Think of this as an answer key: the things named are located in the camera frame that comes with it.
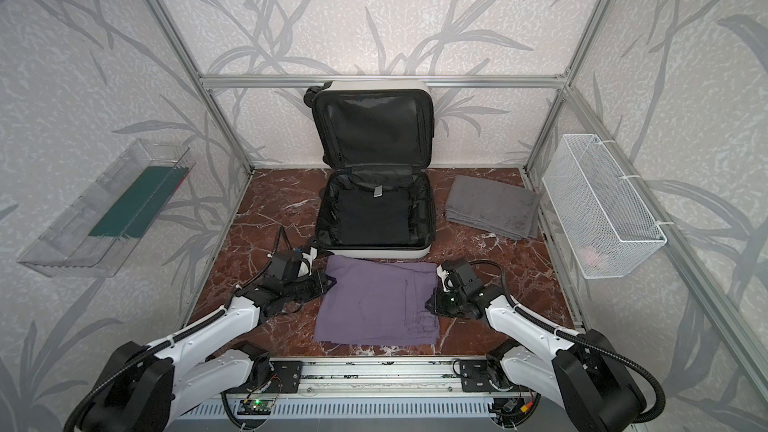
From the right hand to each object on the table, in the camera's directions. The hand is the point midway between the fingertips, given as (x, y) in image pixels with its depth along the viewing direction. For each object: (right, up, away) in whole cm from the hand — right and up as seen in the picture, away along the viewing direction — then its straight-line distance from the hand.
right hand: (427, 295), depth 85 cm
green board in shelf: (-63, +26, -23) cm, 72 cm away
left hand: (-25, +7, 0) cm, 26 cm away
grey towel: (+26, +24, +20) cm, 41 cm away
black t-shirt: (-17, +21, +15) cm, 31 cm away
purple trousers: (-14, -2, 0) cm, 14 cm away
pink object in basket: (+39, +14, -13) cm, 44 cm away
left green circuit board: (-43, -22, -14) cm, 50 cm away
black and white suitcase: (-17, +49, +11) cm, 53 cm away
